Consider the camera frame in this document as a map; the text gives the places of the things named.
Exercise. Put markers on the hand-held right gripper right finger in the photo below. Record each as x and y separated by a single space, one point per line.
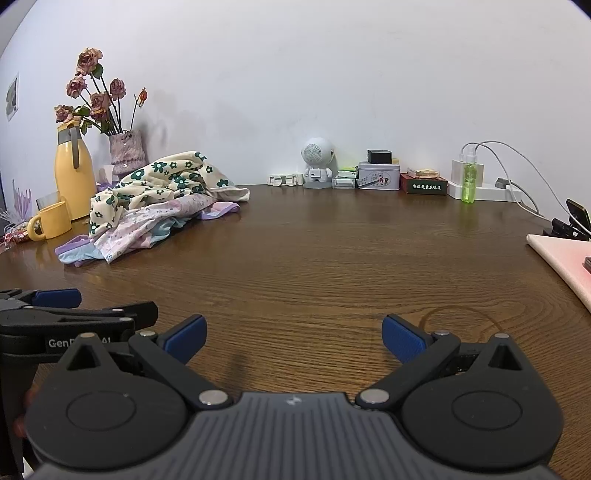
404 339

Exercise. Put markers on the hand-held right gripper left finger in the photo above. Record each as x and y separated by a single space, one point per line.
187 339

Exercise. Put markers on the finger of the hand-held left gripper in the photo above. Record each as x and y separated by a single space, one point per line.
129 314
57 298

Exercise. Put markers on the cream green floral garment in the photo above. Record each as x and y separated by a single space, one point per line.
161 180

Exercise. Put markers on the person's left hand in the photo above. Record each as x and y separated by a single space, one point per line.
30 397

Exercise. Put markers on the light blue lilac-trimmed cloth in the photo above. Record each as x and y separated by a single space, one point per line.
76 251

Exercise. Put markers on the red snack wrapper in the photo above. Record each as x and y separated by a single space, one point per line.
14 237

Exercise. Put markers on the yellow mug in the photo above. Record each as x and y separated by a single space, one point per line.
55 221

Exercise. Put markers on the clear glass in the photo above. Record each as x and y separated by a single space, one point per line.
46 203

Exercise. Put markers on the pink dotted garment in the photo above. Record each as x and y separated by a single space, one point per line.
152 217

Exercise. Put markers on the yellow thermos jug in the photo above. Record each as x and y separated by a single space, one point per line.
74 180

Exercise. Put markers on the pink cloth with lilac trim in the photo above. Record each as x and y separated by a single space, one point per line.
217 211

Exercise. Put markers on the dark red box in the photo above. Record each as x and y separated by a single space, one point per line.
422 187

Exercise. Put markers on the pink glass vase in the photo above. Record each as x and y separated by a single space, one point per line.
127 152

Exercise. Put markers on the grey printed tin box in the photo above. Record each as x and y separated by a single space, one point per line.
378 177

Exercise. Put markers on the pale small box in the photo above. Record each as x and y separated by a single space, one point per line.
344 183

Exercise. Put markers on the green spray bottle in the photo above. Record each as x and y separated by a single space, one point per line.
468 184

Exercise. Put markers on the tan card pack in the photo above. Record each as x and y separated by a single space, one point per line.
422 172

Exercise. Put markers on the white power strip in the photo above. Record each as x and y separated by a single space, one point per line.
489 191

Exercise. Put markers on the white charger adapter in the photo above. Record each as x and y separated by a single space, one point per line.
457 170

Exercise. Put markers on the pink flat pad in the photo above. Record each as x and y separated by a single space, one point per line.
563 258

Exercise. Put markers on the white letter ornament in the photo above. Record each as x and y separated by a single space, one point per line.
277 179

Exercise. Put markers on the black charger block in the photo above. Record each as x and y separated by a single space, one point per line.
379 156

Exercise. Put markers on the black phone stand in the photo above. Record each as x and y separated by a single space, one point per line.
561 228

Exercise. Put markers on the white astronaut speaker figure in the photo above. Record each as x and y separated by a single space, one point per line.
316 152

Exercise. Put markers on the dried rose bouquet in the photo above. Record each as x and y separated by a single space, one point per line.
87 60

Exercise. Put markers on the wall photo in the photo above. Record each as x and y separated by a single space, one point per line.
12 97

